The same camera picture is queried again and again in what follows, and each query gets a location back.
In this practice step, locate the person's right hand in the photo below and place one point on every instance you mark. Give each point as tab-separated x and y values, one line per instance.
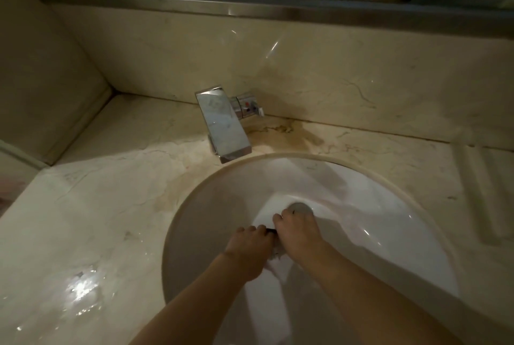
301	236

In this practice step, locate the person's left hand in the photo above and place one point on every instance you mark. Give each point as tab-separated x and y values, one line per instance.
251	252

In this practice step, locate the small white tube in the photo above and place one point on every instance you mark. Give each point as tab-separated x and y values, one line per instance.
278	252

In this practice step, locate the black comb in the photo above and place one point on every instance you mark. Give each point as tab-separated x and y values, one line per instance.
271	231

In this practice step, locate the white sink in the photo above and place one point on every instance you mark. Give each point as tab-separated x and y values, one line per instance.
209	228

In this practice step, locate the person's right forearm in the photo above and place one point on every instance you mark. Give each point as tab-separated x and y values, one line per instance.
373	300

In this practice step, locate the person's left forearm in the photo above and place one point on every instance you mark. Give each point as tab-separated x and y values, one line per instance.
192	308

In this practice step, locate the clear acrylic tray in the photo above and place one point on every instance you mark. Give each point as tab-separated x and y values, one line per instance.
482	192

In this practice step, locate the chrome drain stopper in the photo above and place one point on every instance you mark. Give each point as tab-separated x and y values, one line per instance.
301	207

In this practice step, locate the chrome faucet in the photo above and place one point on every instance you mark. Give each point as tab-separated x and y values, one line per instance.
223	124

